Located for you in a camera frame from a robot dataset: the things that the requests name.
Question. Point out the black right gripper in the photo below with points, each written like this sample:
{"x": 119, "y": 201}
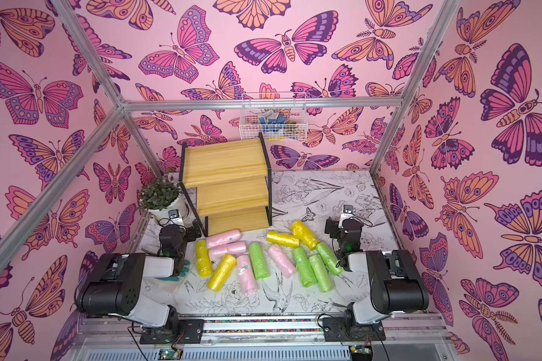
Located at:
{"x": 335, "y": 228}

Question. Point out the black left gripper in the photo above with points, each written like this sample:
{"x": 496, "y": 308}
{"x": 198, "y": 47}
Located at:
{"x": 188, "y": 232}

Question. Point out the pink bag roll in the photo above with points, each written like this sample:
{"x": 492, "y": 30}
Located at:
{"x": 245, "y": 274}
{"x": 233, "y": 249}
{"x": 224, "y": 238}
{"x": 282, "y": 262}

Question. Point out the yellow bag roll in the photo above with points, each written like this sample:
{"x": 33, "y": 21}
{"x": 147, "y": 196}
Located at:
{"x": 283, "y": 239}
{"x": 222, "y": 273}
{"x": 305, "y": 235}
{"x": 202, "y": 259}

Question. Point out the green bag roll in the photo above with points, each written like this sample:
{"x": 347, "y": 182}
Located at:
{"x": 329, "y": 258}
{"x": 258, "y": 262}

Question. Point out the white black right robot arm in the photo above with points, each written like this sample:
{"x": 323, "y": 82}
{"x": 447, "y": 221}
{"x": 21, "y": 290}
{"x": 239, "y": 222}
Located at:
{"x": 393, "y": 281}

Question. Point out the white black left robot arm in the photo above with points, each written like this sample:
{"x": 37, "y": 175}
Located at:
{"x": 114, "y": 287}

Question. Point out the potted green plant white pot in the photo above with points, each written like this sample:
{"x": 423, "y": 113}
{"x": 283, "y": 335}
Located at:
{"x": 160, "y": 196}

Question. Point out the green bag roll right two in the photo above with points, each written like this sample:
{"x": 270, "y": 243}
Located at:
{"x": 321, "y": 273}

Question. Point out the green bag roll right one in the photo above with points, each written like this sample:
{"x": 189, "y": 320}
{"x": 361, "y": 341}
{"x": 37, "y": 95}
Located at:
{"x": 304, "y": 267}

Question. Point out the blue items in basket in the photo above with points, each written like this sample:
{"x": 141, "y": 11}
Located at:
{"x": 272, "y": 118}

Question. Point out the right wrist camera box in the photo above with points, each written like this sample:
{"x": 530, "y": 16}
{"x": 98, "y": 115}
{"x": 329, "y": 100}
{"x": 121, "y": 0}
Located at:
{"x": 347, "y": 212}

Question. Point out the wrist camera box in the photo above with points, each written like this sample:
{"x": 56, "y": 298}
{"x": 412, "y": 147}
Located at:
{"x": 347, "y": 212}
{"x": 174, "y": 217}

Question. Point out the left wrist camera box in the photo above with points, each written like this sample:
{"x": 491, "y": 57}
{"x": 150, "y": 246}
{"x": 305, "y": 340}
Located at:
{"x": 174, "y": 217}

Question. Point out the wooden three-tier shelf black frame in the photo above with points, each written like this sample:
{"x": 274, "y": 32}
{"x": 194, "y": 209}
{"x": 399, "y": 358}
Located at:
{"x": 228, "y": 186}

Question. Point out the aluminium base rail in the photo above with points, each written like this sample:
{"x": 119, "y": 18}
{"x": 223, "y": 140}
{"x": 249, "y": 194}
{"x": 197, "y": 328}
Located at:
{"x": 264, "y": 337}

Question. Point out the white wire wall basket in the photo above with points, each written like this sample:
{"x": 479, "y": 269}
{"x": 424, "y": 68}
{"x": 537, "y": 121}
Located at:
{"x": 294, "y": 106}

